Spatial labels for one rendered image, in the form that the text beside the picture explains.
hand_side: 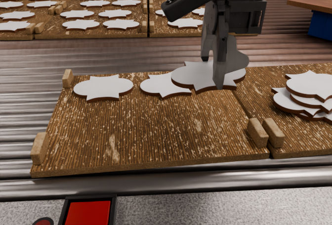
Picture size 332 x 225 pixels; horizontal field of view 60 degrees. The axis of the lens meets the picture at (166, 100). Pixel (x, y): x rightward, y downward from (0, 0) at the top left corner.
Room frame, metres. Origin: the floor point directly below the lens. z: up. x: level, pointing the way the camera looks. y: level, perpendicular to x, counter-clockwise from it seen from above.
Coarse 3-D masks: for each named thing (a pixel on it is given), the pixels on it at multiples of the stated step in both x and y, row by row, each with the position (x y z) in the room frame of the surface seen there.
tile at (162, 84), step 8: (152, 80) 0.64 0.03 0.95; (160, 80) 0.64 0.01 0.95; (168, 80) 0.64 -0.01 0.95; (144, 88) 0.60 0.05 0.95; (152, 88) 0.60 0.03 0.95; (160, 88) 0.60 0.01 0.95; (168, 88) 0.60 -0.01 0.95; (176, 88) 0.60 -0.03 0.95; (160, 96) 0.57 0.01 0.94; (168, 96) 0.57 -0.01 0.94
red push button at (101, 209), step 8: (72, 208) 0.27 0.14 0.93; (80, 208) 0.27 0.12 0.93; (88, 208) 0.27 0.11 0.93; (96, 208) 0.27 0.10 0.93; (104, 208) 0.27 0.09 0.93; (72, 216) 0.26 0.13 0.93; (80, 216) 0.26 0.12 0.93; (88, 216) 0.26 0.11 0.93; (96, 216) 0.26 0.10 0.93; (104, 216) 0.26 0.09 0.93; (72, 224) 0.25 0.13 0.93; (80, 224) 0.25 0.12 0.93; (88, 224) 0.25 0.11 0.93; (96, 224) 0.25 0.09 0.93; (104, 224) 0.25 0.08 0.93
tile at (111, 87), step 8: (88, 80) 0.64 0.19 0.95; (96, 80) 0.64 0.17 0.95; (104, 80) 0.64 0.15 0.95; (112, 80) 0.64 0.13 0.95; (120, 80) 0.64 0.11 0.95; (128, 80) 0.64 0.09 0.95; (80, 88) 0.60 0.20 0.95; (88, 88) 0.60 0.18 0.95; (96, 88) 0.60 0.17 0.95; (104, 88) 0.60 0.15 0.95; (112, 88) 0.60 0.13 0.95; (120, 88) 0.60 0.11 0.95; (128, 88) 0.60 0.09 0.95; (80, 96) 0.57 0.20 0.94; (88, 96) 0.56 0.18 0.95; (96, 96) 0.56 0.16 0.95; (104, 96) 0.56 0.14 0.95; (112, 96) 0.56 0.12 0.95
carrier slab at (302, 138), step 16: (304, 64) 0.76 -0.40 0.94; (320, 64) 0.76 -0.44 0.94; (256, 80) 0.66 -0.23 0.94; (272, 80) 0.66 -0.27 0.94; (240, 96) 0.58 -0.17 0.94; (256, 96) 0.58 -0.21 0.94; (272, 96) 0.58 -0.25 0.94; (256, 112) 0.51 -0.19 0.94; (272, 112) 0.51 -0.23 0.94; (288, 112) 0.51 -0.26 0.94; (288, 128) 0.46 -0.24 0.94; (304, 128) 0.46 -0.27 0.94; (320, 128) 0.46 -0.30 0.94; (288, 144) 0.41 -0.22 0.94; (304, 144) 0.41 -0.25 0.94; (320, 144) 0.41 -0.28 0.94
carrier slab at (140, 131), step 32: (64, 96) 0.58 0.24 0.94; (128, 96) 0.58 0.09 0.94; (192, 96) 0.58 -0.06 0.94; (224, 96) 0.58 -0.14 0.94; (64, 128) 0.46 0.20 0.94; (96, 128) 0.46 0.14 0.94; (128, 128) 0.46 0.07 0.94; (160, 128) 0.46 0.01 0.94; (192, 128) 0.46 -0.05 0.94; (224, 128) 0.46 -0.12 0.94; (64, 160) 0.36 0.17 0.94; (96, 160) 0.36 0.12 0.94; (128, 160) 0.36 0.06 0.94; (160, 160) 0.36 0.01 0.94; (192, 160) 0.37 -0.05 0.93; (224, 160) 0.38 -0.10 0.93
